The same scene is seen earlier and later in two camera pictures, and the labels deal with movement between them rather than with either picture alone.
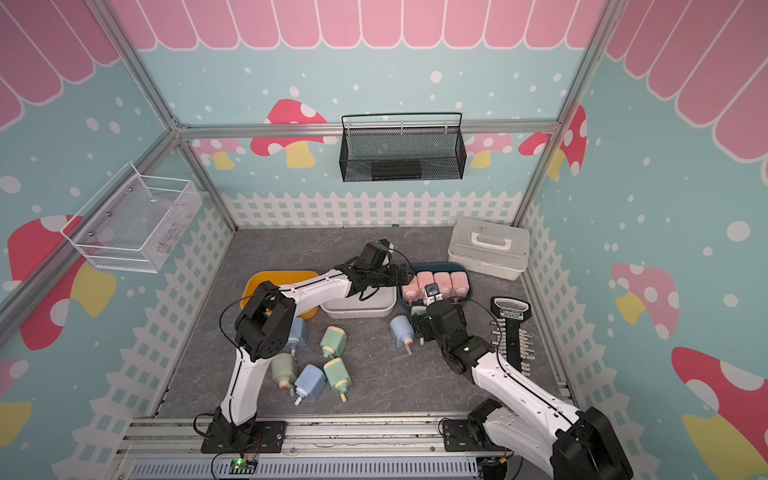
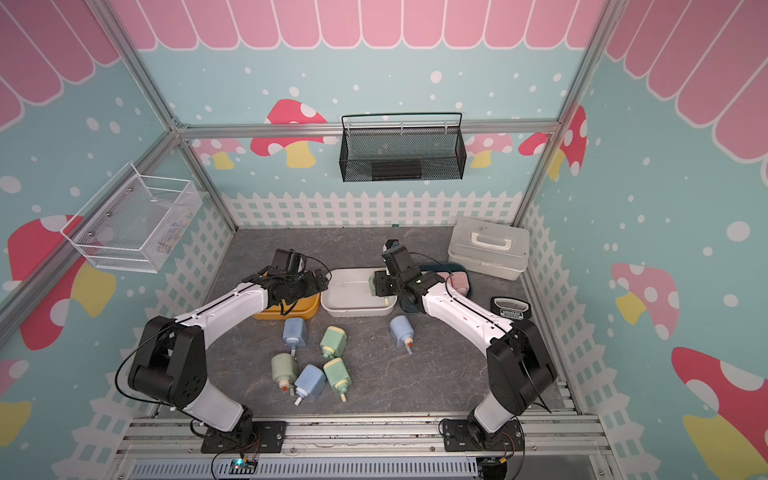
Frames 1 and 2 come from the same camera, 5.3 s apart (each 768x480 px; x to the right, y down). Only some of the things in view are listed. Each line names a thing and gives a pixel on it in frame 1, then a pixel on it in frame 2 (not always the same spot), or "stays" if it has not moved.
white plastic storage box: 379,304 stays
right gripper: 425,326 → 380,280
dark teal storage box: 437,267 stays
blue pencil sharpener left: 298,334 stays
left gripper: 395,280 → 313,288
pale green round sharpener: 284,367 stays
